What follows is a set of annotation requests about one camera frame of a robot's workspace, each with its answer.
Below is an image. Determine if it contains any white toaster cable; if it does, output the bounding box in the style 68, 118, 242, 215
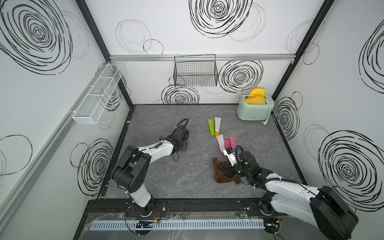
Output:
245, 95, 272, 126

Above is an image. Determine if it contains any yellow toast slice back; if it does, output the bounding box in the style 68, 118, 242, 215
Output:
250, 88, 266, 97

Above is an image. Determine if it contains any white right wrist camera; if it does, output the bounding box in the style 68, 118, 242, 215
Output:
222, 147, 238, 167

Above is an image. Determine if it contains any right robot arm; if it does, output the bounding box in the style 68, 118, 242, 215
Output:
219, 148, 359, 240

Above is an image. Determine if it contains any brown cloth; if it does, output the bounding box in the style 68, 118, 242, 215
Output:
213, 158, 242, 185

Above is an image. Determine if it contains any white pink-cap toothpaste tube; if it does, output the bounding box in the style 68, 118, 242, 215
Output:
216, 135, 225, 153

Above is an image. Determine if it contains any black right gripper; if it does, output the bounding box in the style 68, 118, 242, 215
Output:
216, 160, 251, 179

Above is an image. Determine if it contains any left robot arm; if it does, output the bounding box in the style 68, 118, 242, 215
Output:
111, 126, 189, 209

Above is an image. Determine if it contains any green toothpaste tube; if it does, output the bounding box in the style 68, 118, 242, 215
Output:
208, 119, 215, 136

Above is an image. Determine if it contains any yellow toast slice front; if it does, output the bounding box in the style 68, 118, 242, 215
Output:
245, 95, 267, 105

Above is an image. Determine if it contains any black wire wall basket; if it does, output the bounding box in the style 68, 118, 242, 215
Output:
173, 55, 219, 87

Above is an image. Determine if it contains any yellow toast slice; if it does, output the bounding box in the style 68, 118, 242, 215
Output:
250, 88, 266, 97
245, 95, 267, 105

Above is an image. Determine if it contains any white wire wall basket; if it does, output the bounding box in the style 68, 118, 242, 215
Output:
73, 63, 124, 125

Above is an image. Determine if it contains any grey slotted cable duct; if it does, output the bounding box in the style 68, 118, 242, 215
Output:
90, 219, 265, 231

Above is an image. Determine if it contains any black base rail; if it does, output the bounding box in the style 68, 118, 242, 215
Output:
83, 198, 278, 218

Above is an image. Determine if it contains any crimson pink toothpaste tube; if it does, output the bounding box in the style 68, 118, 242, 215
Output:
224, 139, 231, 149

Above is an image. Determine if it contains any magenta toothpaste tube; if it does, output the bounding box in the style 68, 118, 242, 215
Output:
230, 136, 237, 149

